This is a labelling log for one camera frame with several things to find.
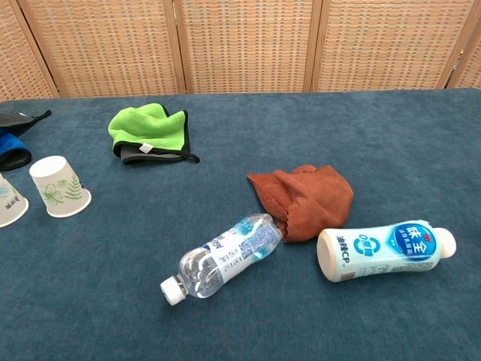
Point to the white paper cup blue print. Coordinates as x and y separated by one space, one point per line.
9 207

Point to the white milk drink bottle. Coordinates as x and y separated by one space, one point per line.
379 250

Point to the clear plastic water bottle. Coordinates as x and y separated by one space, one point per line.
225 255

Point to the teal carpet table mat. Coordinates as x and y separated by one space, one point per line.
263 319

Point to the grey microfibre cloth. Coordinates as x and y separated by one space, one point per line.
15 121

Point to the green microfibre cloth black trim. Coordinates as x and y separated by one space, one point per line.
146 126

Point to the brown microfibre cloth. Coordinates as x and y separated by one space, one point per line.
312 199

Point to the woven rattan screen panel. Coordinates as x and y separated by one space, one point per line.
473 64
387 45
19 56
248 45
112 45

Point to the white paper cup green leaves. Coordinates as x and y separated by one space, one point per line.
58 188

